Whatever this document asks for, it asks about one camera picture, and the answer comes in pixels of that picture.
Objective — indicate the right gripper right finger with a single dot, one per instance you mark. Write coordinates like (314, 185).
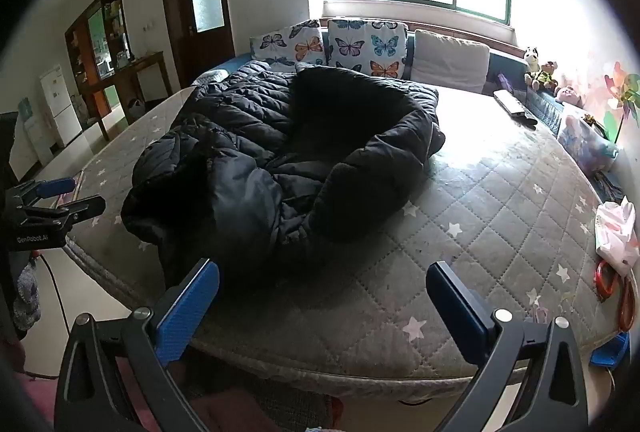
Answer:
(552, 395)

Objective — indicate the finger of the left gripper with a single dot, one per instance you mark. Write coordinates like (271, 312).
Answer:
(75, 207)
(30, 192)

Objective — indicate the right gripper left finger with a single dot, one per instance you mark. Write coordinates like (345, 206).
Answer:
(92, 394)

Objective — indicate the black puffer down jacket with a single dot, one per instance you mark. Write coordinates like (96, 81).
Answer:
(265, 165)

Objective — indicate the blue plastic item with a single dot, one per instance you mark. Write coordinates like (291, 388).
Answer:
(611, 353)

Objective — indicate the white refrigerator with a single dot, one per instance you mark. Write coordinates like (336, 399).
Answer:
(62, 111)

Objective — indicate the red scissors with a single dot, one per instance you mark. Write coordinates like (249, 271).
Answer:
(608, 282)

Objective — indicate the dark wooden side table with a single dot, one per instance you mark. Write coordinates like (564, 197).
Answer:
(127, 82)

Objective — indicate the pink white cloth bundle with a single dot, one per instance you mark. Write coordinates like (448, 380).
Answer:
(616, 239)

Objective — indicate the grey quilted star mattress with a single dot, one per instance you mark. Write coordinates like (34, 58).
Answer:
(506, 207)

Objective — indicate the wooden display cabinet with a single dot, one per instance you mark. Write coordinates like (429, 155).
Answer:
(97, 45)

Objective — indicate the colourful printed bag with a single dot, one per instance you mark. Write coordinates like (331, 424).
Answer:
(592, 152)

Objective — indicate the dark wooden door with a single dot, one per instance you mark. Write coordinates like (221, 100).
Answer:
(200, 36)

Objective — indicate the white remote box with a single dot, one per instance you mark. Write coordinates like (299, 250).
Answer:
(514, 108)

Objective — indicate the pink plush toy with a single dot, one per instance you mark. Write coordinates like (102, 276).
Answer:
(567, 93)

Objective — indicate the left butterfly pillow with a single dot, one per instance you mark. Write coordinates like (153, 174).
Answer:
(283, 49)

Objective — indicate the butterfly pillow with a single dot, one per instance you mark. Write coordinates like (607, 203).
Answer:
(372, 47)
(283, 49)

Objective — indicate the brown teddy bear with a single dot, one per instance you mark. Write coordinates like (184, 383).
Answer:
(544, 79)

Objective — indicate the blue bed headboard cushion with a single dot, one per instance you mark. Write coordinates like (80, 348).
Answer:
(504, 71)

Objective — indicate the panda plush toy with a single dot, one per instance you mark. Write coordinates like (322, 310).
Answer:
(533, 68)

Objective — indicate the plain white pillow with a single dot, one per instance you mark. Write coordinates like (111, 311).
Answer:
(448, 61)

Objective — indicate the right butterfly pillow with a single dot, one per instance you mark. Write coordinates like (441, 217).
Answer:
(372, 47)

